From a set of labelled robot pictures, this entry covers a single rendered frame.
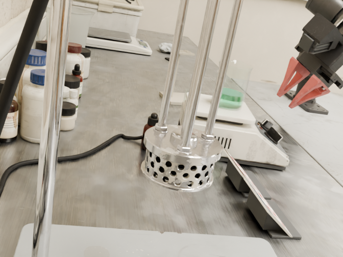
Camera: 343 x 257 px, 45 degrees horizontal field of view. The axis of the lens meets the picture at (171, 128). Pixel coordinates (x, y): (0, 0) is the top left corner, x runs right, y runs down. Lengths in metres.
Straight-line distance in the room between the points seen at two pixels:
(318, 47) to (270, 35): 1.59
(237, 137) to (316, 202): 0.17
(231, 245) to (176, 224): 0.08
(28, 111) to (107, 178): 0.17
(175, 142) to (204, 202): 0.29
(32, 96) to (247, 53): 1.74
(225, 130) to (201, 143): 0.38
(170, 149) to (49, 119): 0.10
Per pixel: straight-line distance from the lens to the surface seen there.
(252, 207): 0.62
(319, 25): 0.75
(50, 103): 0.33
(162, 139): 0.35
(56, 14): 0.32
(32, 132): 0.72
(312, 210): 0.70
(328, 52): 0.81
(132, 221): 0.55
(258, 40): 2.33
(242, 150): 0.76
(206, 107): 0.76
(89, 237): 0.50
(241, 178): 0.66
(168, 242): 0.51
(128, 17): 1.78
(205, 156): 0.33
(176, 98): 1.06
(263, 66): 2.37
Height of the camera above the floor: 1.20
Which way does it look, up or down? 20 degrees down
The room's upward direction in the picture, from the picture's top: 11 degrees clockwise
